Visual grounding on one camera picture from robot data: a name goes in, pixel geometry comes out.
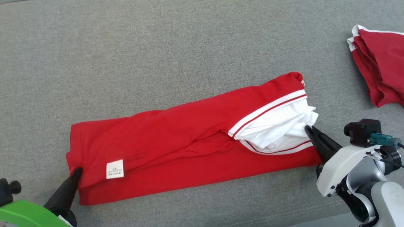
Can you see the red shirt with white sleeves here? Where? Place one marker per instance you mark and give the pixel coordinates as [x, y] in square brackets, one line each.
[173, 132]

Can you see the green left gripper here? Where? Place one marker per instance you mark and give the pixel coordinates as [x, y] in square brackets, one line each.
[25, 216]

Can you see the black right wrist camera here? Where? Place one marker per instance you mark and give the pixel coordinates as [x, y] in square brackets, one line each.
[361, 132]

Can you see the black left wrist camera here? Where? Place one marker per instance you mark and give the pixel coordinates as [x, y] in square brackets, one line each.
[6, 190]

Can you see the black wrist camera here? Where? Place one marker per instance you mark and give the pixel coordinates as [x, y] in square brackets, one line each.
[6, 190]
[361, 132]

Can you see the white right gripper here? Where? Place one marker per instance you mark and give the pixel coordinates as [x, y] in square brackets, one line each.
[344, 160]

